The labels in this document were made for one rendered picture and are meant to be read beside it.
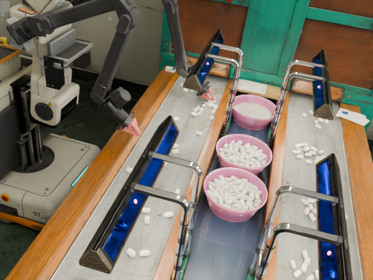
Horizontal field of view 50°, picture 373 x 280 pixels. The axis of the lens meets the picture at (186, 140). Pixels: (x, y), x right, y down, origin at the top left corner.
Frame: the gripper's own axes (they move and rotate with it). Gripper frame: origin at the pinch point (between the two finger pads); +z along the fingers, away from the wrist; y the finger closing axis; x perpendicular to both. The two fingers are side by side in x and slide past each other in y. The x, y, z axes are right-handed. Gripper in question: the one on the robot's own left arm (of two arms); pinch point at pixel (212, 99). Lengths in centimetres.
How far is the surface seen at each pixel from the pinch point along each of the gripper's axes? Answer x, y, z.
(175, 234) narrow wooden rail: -5, -101, 6
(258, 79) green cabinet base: -15.5, 32.9, 15.1
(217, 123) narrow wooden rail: -4.5, -22.5, 5.8
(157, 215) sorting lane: 3, -93, 0
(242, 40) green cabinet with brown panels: -23.7, 32.9, -9.4
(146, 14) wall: 52, 118, -62
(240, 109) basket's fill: -7.6, 1.6, 14.7
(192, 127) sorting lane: 4.6, -28.3, -1.7
